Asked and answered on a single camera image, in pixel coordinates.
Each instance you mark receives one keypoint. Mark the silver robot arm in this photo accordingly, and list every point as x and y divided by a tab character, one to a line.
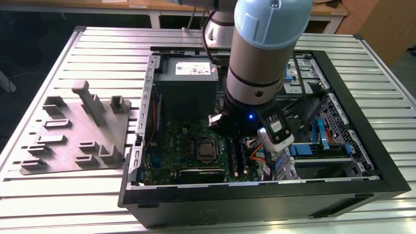
253	73

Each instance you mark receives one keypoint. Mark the black RAM slot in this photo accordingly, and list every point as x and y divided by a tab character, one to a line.
234	174

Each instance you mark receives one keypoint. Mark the black CPU socket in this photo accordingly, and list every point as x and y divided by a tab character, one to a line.
205	140

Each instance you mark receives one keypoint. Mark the silver CPU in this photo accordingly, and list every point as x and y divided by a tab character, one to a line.
206	149

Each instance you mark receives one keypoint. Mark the grey power supply unit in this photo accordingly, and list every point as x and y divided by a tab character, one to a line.
185	97

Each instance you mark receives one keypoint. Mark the green motherboard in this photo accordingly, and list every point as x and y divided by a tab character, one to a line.
176	146

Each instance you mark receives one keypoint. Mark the empty blue disk carrier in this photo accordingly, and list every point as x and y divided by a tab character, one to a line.
286	75

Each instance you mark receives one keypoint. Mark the metal disk bay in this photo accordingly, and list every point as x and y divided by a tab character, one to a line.
285	170

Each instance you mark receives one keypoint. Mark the black graphics card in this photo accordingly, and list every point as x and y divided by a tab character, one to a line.
201	176

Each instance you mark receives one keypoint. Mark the hard disk in blue carrier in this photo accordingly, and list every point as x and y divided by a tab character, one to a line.
324	152

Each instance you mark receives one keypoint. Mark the metal drive cage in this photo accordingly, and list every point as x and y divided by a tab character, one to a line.
312	73

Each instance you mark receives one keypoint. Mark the black open PC case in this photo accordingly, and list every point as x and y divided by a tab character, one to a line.
226	207

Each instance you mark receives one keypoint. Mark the grey parts rack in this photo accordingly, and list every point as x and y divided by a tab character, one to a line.
74	122

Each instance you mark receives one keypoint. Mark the wooden cabinet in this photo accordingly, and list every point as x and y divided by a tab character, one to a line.
382	24

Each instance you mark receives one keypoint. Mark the wooden desk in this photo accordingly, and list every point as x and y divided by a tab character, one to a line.
97	3

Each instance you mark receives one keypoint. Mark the grey chair leg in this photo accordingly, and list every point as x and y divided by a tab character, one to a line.
8	84

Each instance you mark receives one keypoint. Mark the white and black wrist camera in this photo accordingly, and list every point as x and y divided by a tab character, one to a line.
276	126

